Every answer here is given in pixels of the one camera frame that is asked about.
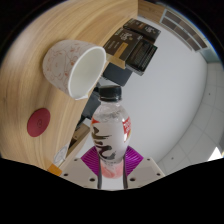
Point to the small dark brown box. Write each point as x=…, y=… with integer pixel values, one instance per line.
x=143, y=29

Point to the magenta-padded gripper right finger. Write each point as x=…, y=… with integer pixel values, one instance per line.
x=140, y=168

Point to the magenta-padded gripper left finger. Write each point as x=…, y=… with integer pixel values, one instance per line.
x=83, y=168

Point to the clear drink bottle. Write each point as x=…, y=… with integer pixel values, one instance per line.
x=111, y=133

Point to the orange box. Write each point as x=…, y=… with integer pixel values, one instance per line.
x=55, y=169

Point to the white patterned cup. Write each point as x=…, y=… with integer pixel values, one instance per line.
x=61, y=65

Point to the white sheet with round print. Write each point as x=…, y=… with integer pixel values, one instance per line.
x=61, y=154

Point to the black box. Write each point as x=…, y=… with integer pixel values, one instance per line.
x=142, y=56

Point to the flat round red coaster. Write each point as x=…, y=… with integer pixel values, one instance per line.
x=38, y=122

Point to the tan and brown box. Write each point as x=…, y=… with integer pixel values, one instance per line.
x=119, y=45

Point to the wooden side desk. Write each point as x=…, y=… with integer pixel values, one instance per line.
x=79, y=138

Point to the ceiling light panel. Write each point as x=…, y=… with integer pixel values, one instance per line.
x=215, y=154

